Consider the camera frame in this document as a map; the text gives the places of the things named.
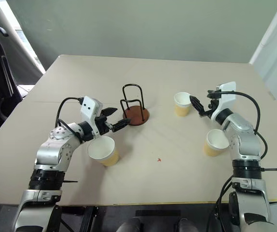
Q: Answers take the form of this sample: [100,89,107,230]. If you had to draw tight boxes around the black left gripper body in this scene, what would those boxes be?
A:
[94,115,114,136]

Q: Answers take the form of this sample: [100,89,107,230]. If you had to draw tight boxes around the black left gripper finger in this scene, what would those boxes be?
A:
[111,117,132,133]
[101,107,118,117]

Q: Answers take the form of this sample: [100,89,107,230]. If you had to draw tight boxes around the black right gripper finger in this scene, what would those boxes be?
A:
[189,95,205,115]
[207,89,221,99]

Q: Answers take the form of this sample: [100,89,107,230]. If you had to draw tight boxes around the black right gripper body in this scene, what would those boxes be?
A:
[199,98,220,119]

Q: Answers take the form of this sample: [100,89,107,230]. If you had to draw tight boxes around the yellow paper cup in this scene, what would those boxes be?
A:
[87,136,120,167]
[203,129,231,158]
[173,92,192,117]

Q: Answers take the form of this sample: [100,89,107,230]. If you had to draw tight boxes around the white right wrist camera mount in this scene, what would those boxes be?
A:
[215,81,237,121]

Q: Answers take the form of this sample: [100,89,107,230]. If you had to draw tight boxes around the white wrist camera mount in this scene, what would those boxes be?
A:
[80,96,104,134]
[215,81,237,121]

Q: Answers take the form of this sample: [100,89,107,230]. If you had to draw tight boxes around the black wire cup holder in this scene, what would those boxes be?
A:
[119,83,151,127]

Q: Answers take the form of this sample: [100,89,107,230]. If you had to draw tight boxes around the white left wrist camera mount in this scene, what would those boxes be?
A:
[80,96,104,134]

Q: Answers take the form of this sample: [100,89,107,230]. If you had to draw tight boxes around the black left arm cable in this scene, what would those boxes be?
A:
[55,97,85,128]

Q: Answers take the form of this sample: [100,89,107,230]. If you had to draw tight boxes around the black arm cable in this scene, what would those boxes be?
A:
[55,97,85,128]
[206,174,234,232]
[219,90,268,160]

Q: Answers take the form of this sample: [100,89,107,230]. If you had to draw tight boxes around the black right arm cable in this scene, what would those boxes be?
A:
[219,90,268,160]

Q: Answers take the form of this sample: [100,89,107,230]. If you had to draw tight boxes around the black lower arm cable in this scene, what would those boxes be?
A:
[206,174,234,232]

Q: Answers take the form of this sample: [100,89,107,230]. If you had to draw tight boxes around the black table frame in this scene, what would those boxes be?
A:
[54,205,120,232]

